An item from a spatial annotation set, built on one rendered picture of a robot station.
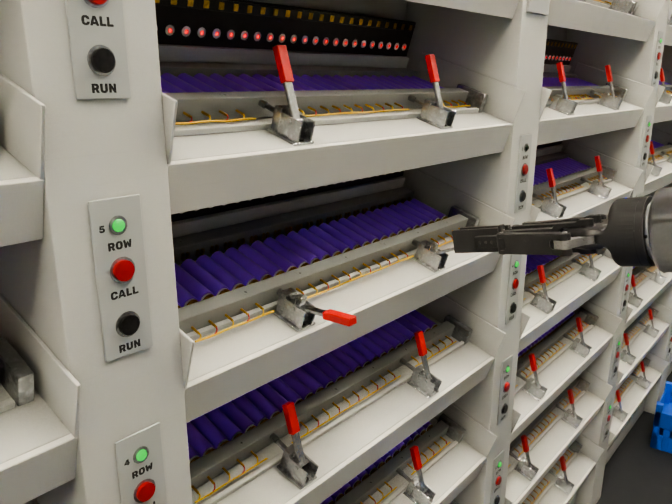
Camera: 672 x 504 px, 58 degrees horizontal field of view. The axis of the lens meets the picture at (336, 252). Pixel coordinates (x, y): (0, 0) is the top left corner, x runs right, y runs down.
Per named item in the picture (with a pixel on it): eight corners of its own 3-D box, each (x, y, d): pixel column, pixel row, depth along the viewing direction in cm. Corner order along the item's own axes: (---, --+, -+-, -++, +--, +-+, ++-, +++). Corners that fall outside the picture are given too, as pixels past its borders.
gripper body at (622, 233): (647, 274, 62) (557, 274, 68) (668, 256, 68) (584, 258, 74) (640, 201, 61) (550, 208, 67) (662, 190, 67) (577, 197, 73)
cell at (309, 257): (282, 244, 78) (318, 268, 75) (272, 247, 77) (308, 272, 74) (285, 232, 78) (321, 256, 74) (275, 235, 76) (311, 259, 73)
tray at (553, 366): (606, 348, 159) (630, 305, 153) (502, 451, 115) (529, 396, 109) (537, 308, 170) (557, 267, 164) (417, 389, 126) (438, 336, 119)
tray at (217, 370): (493, 271, 98) (515, 218, 94) (178, 427, 54) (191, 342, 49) (397, 216, 108) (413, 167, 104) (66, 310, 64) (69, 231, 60)
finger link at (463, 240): (506, 250, 75) (504, 251, 75) (457, 252, 80) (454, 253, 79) (504, 226, 75) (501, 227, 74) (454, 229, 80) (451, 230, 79)
